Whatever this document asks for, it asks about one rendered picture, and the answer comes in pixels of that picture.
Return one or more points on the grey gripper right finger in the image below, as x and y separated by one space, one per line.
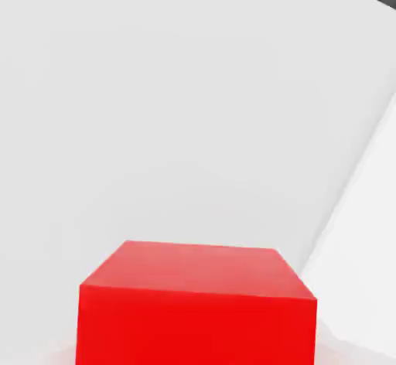
328 354

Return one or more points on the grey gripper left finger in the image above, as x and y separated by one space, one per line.
65 357

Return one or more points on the small red cube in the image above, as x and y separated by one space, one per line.
198 324

